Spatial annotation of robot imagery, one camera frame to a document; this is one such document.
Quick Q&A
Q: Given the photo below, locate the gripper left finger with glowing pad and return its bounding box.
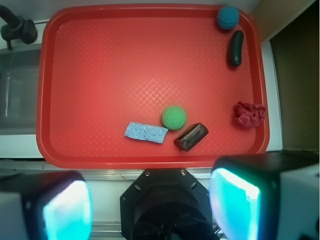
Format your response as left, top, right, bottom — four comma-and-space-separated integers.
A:
0, 171, 94, 240

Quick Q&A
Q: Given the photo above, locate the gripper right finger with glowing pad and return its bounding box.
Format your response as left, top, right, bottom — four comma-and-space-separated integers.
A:
209, 151, 320, 240

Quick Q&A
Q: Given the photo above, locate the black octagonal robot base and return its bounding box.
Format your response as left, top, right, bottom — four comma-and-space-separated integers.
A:
119, 168, 218, 240

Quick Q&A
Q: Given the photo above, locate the black shiny box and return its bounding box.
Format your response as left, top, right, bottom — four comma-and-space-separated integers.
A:
173, 122, 209, 152

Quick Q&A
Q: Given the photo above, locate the crumpled red paper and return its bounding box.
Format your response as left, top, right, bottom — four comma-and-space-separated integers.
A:
234, 101, 267, 129

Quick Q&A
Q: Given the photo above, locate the green textured ball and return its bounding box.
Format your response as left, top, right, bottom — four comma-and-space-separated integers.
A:
161, 105, 187, 131

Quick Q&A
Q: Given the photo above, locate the light blue sponge block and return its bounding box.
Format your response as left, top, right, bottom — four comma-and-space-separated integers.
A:
124, 122, 169, 144

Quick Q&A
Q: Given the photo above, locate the grey metal bin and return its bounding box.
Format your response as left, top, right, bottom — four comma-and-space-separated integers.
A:
0, 49, 40, 135

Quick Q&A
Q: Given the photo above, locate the black oblong cylinder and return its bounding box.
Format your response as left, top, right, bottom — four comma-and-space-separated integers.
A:
227, 30, 245, 68

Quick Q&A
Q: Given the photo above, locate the red plastic tray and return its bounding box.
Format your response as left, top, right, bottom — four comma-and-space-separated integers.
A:
36, 4, 270, 169

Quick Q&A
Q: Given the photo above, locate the blue textured ball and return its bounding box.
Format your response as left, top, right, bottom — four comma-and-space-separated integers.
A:
216, 6, 240, 30

